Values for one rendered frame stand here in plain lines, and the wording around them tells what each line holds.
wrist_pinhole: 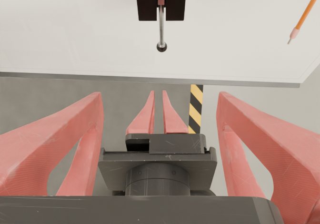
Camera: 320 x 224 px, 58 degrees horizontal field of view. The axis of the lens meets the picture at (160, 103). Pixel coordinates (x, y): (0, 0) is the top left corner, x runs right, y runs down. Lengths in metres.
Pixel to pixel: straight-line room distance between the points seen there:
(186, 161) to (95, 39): 0.26
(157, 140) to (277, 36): 0.27
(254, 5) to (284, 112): 1.20
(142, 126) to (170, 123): 0.03
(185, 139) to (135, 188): 0.06
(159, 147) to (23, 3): 0.26
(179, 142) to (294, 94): 1.34
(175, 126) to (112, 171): 0.07
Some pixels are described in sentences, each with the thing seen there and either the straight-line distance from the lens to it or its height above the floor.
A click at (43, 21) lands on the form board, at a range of 0.43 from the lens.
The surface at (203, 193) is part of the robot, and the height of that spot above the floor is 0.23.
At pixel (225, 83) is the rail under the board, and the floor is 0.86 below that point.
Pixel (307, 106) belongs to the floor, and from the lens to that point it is 1.61.
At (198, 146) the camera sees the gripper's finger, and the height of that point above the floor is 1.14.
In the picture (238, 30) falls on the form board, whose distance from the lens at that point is 0.43.
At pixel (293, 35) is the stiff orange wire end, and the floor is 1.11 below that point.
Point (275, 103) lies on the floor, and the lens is 1.54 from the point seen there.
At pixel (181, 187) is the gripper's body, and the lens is 0.25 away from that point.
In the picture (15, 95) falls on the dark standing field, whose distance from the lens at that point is 1.53.
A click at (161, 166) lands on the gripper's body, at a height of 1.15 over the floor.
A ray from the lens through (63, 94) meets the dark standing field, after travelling 1.45.
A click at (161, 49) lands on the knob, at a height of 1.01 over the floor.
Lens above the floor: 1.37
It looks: 79 degrees down
